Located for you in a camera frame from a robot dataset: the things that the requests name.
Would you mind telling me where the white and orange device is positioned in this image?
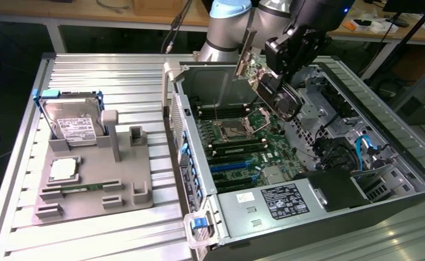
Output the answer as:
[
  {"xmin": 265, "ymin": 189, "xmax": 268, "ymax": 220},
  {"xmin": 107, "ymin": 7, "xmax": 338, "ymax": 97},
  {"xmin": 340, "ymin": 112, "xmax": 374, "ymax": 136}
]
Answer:
[{"xmin": 342, "ymin": 17, "xmax": 386, "ymax": 35}]

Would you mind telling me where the silver disk bay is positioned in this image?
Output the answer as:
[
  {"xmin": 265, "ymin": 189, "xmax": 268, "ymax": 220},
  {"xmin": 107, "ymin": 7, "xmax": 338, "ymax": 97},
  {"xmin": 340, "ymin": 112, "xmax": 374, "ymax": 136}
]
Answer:
[{"xmin": 288, "ymin": 67, "xmax": 348, "ymax": 142}]

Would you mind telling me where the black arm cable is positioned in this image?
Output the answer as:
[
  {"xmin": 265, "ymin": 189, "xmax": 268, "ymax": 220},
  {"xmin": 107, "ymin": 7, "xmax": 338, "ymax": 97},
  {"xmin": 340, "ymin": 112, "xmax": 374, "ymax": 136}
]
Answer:
[{"xmin": 160, "ymin": 0, "xmax": 195, "ymax": 54}]

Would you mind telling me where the black plastic shroud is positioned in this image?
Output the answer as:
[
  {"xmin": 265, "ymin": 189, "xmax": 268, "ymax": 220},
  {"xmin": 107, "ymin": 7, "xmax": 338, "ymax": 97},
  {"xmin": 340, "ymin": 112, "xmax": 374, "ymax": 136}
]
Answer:
[{"xmin": 293, "ymin": 168, "xmax": 373, "ymax": 213}]

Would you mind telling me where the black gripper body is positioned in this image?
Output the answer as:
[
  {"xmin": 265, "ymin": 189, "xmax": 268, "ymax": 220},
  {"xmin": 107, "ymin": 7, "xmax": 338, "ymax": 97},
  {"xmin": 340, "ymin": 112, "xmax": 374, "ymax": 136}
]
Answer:
[{"xmin": 292, "ymin": 0, "xmax": 356, "ymax": 35}]

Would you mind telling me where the grey parts rack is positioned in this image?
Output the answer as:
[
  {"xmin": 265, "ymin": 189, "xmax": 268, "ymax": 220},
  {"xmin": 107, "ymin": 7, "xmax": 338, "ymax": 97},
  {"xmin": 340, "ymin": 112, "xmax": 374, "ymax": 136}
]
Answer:
[{"xmin": 31, "ymin": 109, "xmax": 156, "ymax": 226}]

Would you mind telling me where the silver chipset heatsink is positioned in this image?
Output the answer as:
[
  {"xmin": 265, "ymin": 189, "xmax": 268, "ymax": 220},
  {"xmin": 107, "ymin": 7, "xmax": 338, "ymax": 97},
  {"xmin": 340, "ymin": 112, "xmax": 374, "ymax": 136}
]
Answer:
[{"xmin": 263, "ymin": 165, "xmax": 289, "ymax": 183}]

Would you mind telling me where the grey power supply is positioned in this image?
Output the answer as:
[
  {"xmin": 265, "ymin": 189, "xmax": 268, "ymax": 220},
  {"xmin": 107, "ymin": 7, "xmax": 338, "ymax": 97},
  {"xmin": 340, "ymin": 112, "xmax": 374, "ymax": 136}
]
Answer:
[{"xmin": 208, "ymin": 181, "xmax": 329, "ymax": 240}]

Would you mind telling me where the green GPU with black cooler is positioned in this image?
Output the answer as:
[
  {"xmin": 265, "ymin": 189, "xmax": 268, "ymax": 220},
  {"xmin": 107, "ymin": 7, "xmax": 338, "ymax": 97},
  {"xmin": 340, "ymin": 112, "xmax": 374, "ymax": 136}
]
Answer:
[{"xmin": 232, "ymin": 27, "xmax": 306, "ymax": 122}]

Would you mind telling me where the blue wire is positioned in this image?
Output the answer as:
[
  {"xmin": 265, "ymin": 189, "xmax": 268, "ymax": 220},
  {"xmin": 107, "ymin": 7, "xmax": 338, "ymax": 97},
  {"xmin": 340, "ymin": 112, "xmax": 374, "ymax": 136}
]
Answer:
[{"xmin": 354, "ymin": 134, "xmax": 380, "ymax": 172}]

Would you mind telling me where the black box under desk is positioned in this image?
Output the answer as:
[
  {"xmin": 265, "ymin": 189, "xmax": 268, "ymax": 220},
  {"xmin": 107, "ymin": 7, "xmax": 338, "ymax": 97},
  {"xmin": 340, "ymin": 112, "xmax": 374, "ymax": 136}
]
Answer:
[{"xmin": 397, "ymin": 86, "xmax": 425, "ymax": 126}]

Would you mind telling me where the long black expansion slot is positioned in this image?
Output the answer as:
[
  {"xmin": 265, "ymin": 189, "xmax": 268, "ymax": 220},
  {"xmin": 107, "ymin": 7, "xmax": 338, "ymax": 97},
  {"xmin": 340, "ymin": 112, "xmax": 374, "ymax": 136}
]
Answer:
[
  {"xmin": 215, "ymin": 176, "xmax": 259, "ymax": 191},
  {"xmin": 211, "ymin": 154, "xmax": 252, "ymax": 165}
]

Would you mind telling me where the blue case handle latch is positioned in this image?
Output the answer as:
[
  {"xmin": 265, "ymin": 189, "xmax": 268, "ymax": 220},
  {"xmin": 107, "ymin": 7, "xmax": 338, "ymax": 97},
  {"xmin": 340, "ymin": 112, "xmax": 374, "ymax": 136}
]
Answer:
[{"xmin": 189, "ymin": 218, "xmax": 208, "ymax": 231}]

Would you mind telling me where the RAM slot with white clips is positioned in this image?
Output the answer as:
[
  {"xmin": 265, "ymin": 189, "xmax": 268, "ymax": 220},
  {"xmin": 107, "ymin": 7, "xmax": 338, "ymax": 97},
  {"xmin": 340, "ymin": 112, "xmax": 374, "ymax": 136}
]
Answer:
[
  {"xmin": 199, "ymin": 110, "xmax": 249, "ymax": 117},
  {"xmin": 197, "ymin": 104, "xmax": 248, "ymax": 110}
]

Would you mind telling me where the blue slot bracket retainer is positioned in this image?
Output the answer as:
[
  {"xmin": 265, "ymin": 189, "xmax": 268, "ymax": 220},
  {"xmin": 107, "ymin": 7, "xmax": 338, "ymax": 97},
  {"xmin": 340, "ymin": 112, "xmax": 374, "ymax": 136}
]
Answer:
[{"xmin": 177, "ymin": 129, "xmax": 203, "ymax": 201}]

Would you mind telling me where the green motherboard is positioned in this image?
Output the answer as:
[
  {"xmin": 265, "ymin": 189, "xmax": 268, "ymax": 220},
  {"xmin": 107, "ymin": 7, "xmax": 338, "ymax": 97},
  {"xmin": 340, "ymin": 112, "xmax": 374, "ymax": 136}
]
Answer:
[{"xmin": 192, "ymin": 104, "xmax": 308, "ymax": 191}]

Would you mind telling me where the black stand pole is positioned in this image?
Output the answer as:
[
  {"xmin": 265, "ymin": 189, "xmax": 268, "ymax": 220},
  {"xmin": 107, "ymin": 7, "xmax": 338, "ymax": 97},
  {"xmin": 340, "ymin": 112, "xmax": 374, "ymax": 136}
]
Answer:
[{"xmin": 357, "ymin": 8, "xmax": 425, "ymax": 79}]

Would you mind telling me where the black monitor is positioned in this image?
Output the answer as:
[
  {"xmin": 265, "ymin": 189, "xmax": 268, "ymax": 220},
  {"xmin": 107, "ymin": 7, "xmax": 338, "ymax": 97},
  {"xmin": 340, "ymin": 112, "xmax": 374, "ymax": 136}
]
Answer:
[{"xmin": 381, "ymin": 0, "xmax": 425, "ymax": 28}]

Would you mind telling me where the grey metal stand leg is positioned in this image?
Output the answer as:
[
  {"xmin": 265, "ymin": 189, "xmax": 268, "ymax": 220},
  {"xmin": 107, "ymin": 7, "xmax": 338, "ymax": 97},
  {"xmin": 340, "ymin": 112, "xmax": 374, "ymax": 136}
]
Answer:
[{"xmin": 392, "ymin": 54, "xmax": 425, "ymax": 112}]

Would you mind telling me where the metal socket cover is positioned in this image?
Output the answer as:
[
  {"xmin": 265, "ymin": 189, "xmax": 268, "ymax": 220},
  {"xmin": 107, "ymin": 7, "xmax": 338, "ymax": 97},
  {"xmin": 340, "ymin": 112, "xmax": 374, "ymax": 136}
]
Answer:
[{"xmin": 244, "ymin": 107, "xmax": 273, "ymax": 128}]

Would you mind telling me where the hard disk with blue caddy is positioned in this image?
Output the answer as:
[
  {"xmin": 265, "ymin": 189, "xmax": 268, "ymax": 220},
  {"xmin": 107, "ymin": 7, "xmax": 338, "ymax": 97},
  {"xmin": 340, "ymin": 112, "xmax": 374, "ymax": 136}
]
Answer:
[{"xmin": 32, "ymin": 88, "xmax": 107, "ymax": 147}]

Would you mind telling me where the green RAM stick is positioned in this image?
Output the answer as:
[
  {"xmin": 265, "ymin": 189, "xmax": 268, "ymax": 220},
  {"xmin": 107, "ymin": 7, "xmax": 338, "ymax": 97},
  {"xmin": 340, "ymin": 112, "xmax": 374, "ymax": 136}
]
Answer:
[{"xmin": 60, "ymin": 183, "xmax": 107, "ymax": 192}]

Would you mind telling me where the CPU socket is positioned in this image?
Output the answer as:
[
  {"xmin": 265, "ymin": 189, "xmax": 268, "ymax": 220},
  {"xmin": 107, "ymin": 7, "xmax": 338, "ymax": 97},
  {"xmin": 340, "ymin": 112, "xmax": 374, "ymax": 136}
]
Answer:
[{"xmin": 216, "ymin": 119, "xmax": 252, "ymax": 142}]

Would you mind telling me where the RAM stick with white label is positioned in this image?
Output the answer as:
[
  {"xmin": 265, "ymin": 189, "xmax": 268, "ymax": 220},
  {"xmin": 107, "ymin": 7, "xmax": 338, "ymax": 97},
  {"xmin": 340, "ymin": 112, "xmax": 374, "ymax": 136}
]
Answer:
[{"xmin": 211, "ymin": 140, "xmax": 268, "ymax": 157}]

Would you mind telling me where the black wire bundle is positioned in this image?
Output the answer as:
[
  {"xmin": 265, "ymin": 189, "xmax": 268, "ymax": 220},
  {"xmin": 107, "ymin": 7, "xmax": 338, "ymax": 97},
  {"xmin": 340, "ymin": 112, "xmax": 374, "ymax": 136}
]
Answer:
[{"xmin": 312, "ymin": 137, "xmax": 362, "ymax": 175}]

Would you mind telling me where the black and grey PC case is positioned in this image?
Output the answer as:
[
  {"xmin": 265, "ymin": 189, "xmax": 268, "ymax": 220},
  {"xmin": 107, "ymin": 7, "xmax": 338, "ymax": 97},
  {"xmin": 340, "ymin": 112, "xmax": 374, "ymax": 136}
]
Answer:
[{"xmin": 160, "ymin": 61, "xmax": 425, "ymax": 261}]

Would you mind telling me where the wooden desk with white legs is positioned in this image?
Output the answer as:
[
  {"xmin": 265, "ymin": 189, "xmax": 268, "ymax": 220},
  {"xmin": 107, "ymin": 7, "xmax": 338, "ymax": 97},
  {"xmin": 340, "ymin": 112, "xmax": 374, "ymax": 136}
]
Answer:
[
  {"xmin": 298, "ymin": 0, "xmax": 425, "ymax": 79},
  {"xmin": 0, "ymin": 0, "xmax": 213, "ymax": 54}
]

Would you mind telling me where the silver CPU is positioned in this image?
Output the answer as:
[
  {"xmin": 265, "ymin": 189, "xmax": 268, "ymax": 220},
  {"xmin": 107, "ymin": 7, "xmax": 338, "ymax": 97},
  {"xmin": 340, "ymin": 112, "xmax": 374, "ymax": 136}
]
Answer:
[{"xmin": 48, "ymin": 159, "xmax": 80, "ymax": 182}]

